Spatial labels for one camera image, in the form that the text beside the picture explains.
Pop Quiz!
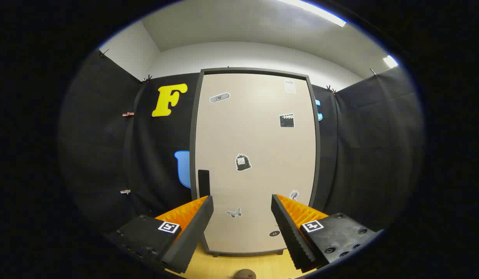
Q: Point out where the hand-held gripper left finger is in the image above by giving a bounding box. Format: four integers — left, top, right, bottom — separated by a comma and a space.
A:
106, 196, 215, 274

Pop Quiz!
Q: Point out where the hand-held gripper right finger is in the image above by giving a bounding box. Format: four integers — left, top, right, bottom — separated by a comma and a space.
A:
271, 194, 383, 273

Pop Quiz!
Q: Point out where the dark grey shoe cabinet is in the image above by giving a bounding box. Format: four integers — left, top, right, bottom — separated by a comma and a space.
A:
190, 68, 321, 257

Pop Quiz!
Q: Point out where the beige shoe cabinet door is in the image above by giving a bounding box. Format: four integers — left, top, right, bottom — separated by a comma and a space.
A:
195, 74, 316, 254

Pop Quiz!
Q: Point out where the black backdrop cloth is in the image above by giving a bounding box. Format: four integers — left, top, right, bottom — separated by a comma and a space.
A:
59, 48, 424, 233

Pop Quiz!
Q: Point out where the long ceiling light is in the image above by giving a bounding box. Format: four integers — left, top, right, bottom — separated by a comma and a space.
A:
278, 0, 347, 28

